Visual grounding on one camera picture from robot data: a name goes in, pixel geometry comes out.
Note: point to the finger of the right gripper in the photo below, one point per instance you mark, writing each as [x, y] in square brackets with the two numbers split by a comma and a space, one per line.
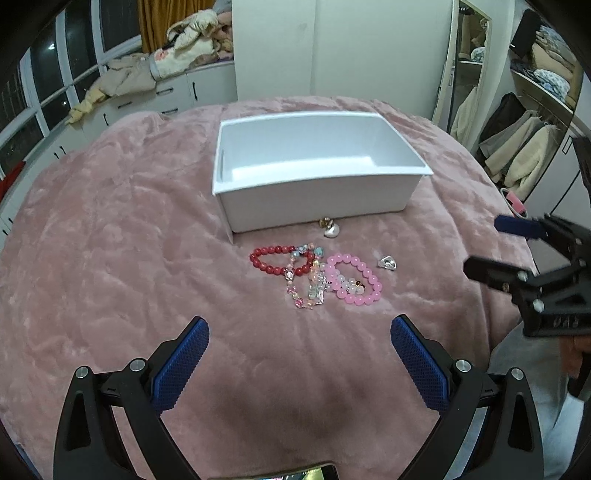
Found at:
[528, 229]
[494, 274]

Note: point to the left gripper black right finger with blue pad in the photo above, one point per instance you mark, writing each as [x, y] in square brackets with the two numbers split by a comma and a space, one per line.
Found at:
[488, 426]

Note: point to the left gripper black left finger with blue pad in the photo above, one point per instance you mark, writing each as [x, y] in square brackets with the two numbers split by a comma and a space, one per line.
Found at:
[88, 443]

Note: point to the silver spiky brooch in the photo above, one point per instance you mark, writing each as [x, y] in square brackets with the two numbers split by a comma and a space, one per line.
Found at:
[388, 263]

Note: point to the pearl gold earring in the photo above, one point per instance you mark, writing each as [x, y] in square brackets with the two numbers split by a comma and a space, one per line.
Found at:
[329, 227]

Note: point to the grey trousers of person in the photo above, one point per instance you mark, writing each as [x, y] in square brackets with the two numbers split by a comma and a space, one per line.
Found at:
[548, 364]

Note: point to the open closet with clothes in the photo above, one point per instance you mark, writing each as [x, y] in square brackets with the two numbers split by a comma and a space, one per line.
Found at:
[507, 62]

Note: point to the pink plush bedspread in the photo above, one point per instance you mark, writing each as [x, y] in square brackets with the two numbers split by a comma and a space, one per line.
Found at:
[118, 245]

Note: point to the white tall wardrobe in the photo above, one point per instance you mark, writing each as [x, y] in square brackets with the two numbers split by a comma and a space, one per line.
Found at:
[394, 51]

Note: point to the white open storage box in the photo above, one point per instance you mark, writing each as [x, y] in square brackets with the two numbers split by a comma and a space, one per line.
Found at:
[293, 168]

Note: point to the white low drawer cabinet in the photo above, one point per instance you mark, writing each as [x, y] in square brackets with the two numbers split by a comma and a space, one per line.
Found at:
[207, 85]

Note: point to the window with white frames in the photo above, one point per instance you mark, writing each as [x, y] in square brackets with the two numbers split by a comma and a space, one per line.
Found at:
[65, 58]

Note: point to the beige garment on cabinet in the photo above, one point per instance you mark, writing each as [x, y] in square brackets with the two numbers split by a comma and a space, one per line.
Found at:
[124, 76]

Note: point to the pile of clothes on cabinet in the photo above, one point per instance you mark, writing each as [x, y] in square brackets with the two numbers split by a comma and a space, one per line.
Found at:
[202, 38]

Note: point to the mustard yellow curtain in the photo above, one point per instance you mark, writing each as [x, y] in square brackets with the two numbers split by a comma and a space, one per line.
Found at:
[156, 16]

